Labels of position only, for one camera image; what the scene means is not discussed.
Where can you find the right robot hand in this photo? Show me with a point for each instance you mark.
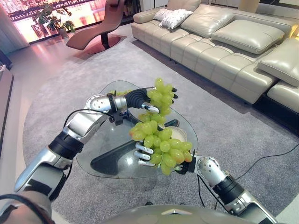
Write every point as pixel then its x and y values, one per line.
pixel 143 155

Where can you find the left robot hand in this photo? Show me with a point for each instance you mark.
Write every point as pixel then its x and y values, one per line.
pixel 136 98

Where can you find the green grape bunch with red spots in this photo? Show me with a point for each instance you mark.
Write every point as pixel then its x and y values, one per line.
pixel 168 147

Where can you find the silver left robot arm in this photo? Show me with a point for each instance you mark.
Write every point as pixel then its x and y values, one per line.
pixel 74 130

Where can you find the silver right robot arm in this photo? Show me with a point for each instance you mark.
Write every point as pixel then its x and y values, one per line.
pixel 224 182

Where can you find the white plate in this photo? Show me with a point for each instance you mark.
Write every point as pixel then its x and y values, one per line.
pixel 178 134

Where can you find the small green grape bunch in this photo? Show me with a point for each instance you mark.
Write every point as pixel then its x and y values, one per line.
pixel 121 93

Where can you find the glass coffee table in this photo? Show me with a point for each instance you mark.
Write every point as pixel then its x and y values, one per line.
pixel 112 149

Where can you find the silver robot torso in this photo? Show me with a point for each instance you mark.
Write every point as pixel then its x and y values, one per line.
pixel 177 215

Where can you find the beige leather sofa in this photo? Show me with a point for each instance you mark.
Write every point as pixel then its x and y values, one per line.
pixel 203 58

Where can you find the brown lounge chair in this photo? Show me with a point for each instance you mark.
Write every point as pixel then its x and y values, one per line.
pixel 98 30

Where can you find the white furry pillow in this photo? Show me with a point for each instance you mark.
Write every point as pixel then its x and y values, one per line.
pixel 175 19
pixel 161 14

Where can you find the grey round rug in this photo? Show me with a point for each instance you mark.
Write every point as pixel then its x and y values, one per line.
pixel 233 130

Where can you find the white plant pot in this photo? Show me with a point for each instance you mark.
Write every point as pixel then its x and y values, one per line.
pixel 62 33

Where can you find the large beige leather cushion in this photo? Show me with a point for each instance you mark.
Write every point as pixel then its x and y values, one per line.
pixel 205 21

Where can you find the green potted plant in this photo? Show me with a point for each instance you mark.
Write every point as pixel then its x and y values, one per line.
pixel 53 17

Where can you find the flat beige leather cushion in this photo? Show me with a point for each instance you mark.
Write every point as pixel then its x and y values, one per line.
pixel 250 36

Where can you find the white curtain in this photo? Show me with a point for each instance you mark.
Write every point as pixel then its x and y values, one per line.
pixel 11 25

